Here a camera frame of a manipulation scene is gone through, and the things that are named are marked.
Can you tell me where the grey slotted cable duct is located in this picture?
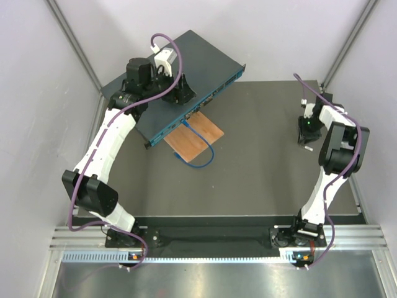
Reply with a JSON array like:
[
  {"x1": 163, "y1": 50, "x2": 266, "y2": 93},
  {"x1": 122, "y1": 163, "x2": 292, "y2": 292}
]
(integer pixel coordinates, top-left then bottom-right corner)
[{"x1": 61, "y1": 250, "x2": 298, "y2": 264}]

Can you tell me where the aluminium frame rail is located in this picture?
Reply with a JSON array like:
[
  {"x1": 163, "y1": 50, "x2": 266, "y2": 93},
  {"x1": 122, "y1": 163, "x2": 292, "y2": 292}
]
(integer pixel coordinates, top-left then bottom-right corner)
[{"x1": 50, "y1": 225, "x2": 387, "y2": 250}]

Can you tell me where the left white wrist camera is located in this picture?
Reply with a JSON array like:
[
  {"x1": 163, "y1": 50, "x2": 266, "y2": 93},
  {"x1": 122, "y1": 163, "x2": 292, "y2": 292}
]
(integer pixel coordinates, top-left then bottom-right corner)
[{"x1": 151, "y1": 44, "x2": 177, "y2": 76}]

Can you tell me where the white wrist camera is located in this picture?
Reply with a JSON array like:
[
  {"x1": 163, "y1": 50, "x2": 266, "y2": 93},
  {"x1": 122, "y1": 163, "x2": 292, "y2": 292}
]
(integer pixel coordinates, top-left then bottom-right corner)
[
  {"x1": 301, "y1": 99, "x2": 315, "y2": 119},
  {"x1": 151, "y1": 44, "x2": 177, "y2": 76}
]

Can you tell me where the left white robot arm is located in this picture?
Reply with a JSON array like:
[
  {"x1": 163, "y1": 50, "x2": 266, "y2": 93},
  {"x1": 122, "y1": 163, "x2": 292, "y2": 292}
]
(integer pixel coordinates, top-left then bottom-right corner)
[{"x1": 61, "y1": 52, "x2": 194, "y2": 246}]

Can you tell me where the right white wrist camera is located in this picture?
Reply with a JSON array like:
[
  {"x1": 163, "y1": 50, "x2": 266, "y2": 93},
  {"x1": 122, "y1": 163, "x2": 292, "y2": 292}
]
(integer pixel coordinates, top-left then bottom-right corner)
[{"x1": 301, "y1": 99, "x2": 315, "y2": 119}]

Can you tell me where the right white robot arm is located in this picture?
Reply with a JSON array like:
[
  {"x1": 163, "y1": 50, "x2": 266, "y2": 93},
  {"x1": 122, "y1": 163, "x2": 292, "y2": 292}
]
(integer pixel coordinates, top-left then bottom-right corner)
[{"x1": 289, "y1": 93, "x2": 370, "y2": 246}]

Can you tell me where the blue ethernet cable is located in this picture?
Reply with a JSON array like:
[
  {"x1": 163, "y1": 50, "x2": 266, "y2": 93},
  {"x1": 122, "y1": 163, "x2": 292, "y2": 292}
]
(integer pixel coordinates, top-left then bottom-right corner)
[{"x1": 172, "y1": 120, "x2": 216, "y2": 169}]

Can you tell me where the dark blue network switch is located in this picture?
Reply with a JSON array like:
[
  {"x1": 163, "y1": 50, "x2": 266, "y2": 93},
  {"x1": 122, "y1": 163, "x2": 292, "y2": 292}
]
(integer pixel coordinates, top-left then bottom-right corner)
[{"x1": 101, "y1": 30, "x2": 245, "y2": 148}]

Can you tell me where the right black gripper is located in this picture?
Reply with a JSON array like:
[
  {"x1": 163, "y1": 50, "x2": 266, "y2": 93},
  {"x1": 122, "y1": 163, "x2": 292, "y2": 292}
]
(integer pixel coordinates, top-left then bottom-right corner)
[{"x1": 297, "y1": 115, "x2": 324, "y2": 144}]

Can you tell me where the wooden board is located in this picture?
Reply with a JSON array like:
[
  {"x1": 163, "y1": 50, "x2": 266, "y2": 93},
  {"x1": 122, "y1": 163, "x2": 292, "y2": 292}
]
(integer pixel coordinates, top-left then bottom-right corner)
[{"x1": 164, "y1": 112, "x2": 224, "y2": 163}]

